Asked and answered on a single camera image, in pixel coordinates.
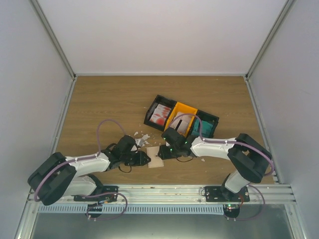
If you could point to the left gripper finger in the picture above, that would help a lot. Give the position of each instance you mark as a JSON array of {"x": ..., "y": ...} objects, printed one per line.
[
  {"x": 143, "y": 156},
  {"x": 143, "y": 162}
]

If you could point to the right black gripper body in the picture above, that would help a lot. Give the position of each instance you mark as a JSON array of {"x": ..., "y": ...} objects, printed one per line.
[{"x": 171, "y": 154}]

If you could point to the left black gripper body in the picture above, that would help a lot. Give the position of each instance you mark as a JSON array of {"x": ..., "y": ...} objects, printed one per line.
[{"x": 130, "y": 161}]

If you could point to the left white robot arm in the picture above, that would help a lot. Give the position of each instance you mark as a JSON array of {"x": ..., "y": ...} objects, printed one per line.
[{"x": 61, "y": 176}]

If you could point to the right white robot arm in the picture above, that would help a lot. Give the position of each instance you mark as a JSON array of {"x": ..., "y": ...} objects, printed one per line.
[{"x": 252, "y": 162}]

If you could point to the white patterned card stack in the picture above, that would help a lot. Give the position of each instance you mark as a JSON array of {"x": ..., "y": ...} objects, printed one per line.
[{"x": 181, "y": 123}]

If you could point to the orange card bin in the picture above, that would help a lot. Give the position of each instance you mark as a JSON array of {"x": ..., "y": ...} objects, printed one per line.
[{"x": 180, "y": 107}]

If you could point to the teal card stack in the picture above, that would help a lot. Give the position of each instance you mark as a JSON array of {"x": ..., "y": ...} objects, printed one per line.
[{"x": 206, "y": 129}]

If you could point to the left black card bin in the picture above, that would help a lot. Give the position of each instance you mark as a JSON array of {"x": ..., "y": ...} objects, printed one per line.
[{"x": 158, "y": 100}]

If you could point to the black card bin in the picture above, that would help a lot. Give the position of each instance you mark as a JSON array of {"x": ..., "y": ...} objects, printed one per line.
[
  {"x": 158, "y": 100},
  {"x": 204, "y": 116}
]

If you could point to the red card stack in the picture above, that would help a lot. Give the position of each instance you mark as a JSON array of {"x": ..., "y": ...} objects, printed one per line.
[{"x": 160, "y": 114}]

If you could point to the right black card bin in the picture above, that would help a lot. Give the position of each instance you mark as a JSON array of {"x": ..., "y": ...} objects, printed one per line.
[{"x": 204, "y": 116}]

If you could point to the aluminium front rail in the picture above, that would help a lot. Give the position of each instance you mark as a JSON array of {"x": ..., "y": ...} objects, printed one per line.
[{"x": 195, "y": 194}]

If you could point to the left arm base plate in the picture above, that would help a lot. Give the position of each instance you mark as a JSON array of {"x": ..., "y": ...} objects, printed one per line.
[{"x": 101, "y": 195}]

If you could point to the slotted cable duct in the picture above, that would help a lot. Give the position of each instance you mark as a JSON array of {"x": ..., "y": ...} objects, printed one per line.
[{"x": 134, "y": 209}]

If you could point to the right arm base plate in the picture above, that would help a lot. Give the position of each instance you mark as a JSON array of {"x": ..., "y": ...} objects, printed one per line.
[{"x": 231, "y": 202}]

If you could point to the left aluminium frame post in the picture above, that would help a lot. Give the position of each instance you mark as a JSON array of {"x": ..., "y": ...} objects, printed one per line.
[{"x": 45, "y": 23}]

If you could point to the aluminium frame post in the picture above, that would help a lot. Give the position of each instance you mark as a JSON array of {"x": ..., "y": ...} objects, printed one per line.
[
  {"x": 274, "y": 29},
  {"x": 45, "y": 23}
]

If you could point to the right aluminium frame post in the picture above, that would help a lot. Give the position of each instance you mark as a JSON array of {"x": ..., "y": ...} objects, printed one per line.
[{"x": 274, "y": 29}]

